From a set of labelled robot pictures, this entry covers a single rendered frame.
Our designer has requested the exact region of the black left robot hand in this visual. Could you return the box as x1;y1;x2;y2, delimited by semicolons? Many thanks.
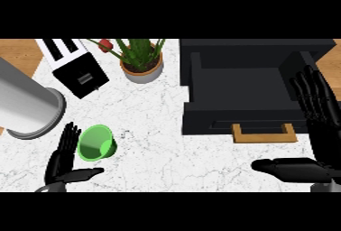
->
45;121;105;189

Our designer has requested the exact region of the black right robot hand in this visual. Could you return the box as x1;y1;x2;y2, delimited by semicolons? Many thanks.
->
251;65;341;184

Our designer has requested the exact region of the green cup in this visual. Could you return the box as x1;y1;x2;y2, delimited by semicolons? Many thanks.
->
76;124;118;162

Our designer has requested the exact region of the dark grey open drawer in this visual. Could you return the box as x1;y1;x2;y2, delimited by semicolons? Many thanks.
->
180;51;321;135

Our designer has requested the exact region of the grey cylindrical container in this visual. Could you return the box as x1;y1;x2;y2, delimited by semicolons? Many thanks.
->
0;57;68;141

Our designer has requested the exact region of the black and white toaster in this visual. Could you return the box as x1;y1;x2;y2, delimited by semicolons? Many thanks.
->
34;39;111;100

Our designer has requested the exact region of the dark grey cabinet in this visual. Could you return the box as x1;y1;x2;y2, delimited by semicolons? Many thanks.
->
179;39;337;87

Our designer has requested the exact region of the potted green plant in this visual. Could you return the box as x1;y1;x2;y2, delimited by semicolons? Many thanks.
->
87;39;167;85

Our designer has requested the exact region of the wooden drawer handle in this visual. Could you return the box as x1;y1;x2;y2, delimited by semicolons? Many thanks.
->
231;123;299;143

